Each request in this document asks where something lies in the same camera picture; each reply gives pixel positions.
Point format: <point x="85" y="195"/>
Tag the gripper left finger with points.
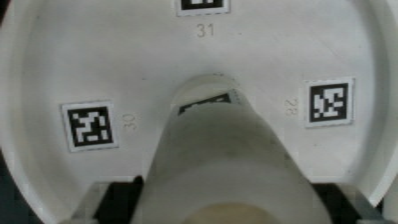
<point x="108" y="203"/>

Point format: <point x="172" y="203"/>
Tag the white round table top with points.
<point x="112" y="62"/>

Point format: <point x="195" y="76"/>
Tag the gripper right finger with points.
<point x="348" y="207"/>

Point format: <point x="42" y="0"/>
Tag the white cylindrical table leg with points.
<point x="223" y="179"/>

